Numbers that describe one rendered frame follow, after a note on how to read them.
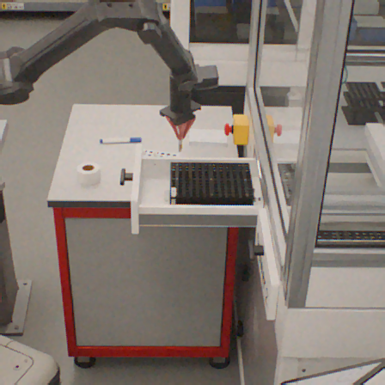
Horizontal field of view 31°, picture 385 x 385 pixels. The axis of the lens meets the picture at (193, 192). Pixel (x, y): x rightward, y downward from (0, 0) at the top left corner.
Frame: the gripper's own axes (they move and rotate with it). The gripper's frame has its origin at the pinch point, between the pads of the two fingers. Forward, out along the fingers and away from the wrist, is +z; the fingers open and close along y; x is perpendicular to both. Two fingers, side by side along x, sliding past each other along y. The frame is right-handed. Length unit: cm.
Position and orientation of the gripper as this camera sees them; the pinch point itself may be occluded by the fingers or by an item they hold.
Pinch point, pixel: (180, 136)
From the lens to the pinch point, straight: 196.2
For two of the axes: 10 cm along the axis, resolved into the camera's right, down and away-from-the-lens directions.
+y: 7.2, -4.2, 5.5
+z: 0.0, 7.9, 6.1
